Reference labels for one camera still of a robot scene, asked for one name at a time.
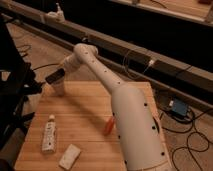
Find black eraser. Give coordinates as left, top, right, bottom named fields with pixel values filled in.
left=45, top=68, right=65, bottom=84

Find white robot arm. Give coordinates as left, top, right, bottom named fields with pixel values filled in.
left=62, top=43, right=173, bottom=171

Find white ceramic cup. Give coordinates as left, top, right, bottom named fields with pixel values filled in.
left=51, top=80, right=65, bottom=96

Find black stand at left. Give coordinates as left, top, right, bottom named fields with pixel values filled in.
left=0, top=14, right=44, bottom=171

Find white tube with cap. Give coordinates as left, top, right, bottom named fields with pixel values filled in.
left=41, top=115, right=56, bottom=153

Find orange carrot toy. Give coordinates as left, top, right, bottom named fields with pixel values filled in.
left=104, top=117, right=115, bottom=135

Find white sponge block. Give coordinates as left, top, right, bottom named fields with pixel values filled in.
left=59, top=144, right=81, bottom=170

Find blue box on floor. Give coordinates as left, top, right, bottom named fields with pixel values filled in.
left=169, top=99, right=188, bottom=117

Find black cable on floor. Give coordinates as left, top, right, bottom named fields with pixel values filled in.
left=16, top=36, right=90, bottom=76

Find white clamp on rail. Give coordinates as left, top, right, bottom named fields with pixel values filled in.
left=46, top=4, right=65, bottom=22

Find white cable on rail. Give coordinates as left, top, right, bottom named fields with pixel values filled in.
left=121, top=49, right=156, bottom=81

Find long metal rail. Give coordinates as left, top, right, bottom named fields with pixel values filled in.
left=0, top=0, right=213, bottom=112

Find black cables at right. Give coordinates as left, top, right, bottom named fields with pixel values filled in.
left=156, top=96, right=213, bottom=171

